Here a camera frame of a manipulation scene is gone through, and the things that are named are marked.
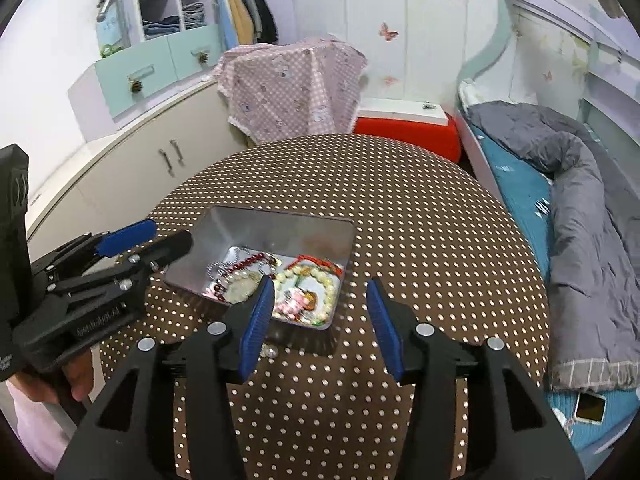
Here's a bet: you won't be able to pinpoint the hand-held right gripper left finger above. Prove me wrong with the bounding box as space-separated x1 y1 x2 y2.
54 276 277 480

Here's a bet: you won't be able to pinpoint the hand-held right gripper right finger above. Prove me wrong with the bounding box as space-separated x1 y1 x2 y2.
365 276 586 480

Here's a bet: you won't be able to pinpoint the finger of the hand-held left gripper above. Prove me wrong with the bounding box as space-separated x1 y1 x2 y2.
31 219 157 282
47 231 194 312

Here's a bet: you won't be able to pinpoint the jade pendant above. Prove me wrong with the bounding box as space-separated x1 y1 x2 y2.
225 256 346 306

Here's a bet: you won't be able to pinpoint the cream bead bracelet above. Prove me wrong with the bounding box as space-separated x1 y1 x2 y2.
272 265 342 324

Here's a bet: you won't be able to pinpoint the dark red bead bracelet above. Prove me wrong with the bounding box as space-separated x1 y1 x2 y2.
215 254 267 297

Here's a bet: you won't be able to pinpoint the grey metal tin box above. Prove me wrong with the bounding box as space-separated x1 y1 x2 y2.
163 205 357 331

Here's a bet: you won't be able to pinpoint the person's left hand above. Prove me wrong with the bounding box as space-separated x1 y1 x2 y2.
6 349 97 406

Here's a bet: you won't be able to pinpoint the white curved cabinet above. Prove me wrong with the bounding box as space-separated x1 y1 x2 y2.
25 80 251 261

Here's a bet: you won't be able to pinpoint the brown polka dot tablecloth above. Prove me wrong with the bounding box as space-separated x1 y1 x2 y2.
95 134 551 480

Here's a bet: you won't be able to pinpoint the teal drawer unit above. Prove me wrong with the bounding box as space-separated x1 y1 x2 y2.
67 22 223 143

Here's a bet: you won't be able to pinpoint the blue bed sheet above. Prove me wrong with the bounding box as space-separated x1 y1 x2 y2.
470 125 640 456

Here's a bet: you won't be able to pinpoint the red storage stool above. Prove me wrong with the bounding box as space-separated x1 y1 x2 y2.
352 97 462 163

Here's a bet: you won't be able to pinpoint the pink checkered bear cloth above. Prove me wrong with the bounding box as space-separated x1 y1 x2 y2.
215 37 370 148

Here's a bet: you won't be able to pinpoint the smartphone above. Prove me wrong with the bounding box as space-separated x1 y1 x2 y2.
574 391 607 426

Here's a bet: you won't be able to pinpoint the folded blue jeans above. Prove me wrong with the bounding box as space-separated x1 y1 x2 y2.
142 15 181 39

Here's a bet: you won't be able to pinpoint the grey duvet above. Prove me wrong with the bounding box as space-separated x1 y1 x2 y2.
465 102 640 393

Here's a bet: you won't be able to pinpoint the hanging clothes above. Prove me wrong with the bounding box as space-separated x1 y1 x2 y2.
207 0 278 51

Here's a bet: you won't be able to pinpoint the teal bed headboard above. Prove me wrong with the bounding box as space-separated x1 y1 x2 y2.
452 0 640 171

